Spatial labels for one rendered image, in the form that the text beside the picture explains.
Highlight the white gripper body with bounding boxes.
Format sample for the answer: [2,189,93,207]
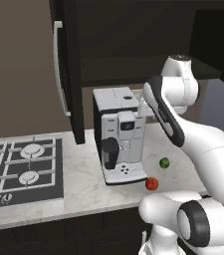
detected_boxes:
[136,95,155,118]

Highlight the green avocado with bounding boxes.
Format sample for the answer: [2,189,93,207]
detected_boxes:
[158,156,171,169]

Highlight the red apple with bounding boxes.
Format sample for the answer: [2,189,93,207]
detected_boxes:
[144,176,160,192]

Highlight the dark cabinet door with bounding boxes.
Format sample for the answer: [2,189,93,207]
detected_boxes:
[49,0,87,145]
[188,0,224,92]

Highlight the white coffee machine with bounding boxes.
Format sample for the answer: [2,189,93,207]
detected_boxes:
[92,86,148,186]

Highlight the black gas hob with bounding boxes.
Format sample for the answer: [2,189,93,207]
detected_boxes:
[0,136,65,210]

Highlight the dark base cupboards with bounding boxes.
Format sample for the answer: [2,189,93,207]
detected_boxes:
[0,204,155,255]

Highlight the silver hob knob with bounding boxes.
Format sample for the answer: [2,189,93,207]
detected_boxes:
[1,193,13,204]

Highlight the dark wall cabinet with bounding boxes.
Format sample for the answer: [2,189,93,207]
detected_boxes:
[76,0,223,90]

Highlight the silver cabinet door handle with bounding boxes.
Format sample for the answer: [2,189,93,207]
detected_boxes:
[52,20,73,118]

